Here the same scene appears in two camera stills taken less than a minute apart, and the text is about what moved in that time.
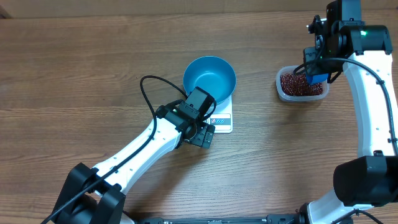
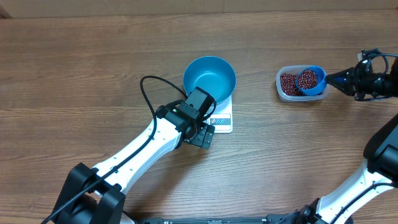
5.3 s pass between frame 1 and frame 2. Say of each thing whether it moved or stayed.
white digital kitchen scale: stayed
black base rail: stayed
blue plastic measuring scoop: moved
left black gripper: stayed
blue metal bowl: stayed
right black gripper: moved
